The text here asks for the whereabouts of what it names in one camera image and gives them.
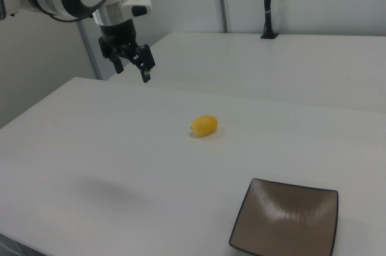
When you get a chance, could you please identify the yellow toy potato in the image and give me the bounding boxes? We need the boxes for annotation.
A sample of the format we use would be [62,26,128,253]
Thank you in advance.
[190,114,219,139]

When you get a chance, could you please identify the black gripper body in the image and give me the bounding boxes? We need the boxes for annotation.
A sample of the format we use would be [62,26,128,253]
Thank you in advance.
[98,19,143,59]

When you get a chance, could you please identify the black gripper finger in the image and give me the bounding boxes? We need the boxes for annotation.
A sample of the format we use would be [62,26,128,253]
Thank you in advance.
[109,45,125,74]
[128,43,157,84]

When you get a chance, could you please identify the brown square ceramic plate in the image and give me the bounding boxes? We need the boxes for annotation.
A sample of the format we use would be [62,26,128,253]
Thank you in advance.
[228,178,340,256]

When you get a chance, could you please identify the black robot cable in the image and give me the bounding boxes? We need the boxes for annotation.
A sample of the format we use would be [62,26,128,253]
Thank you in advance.
[48,11,93,24]

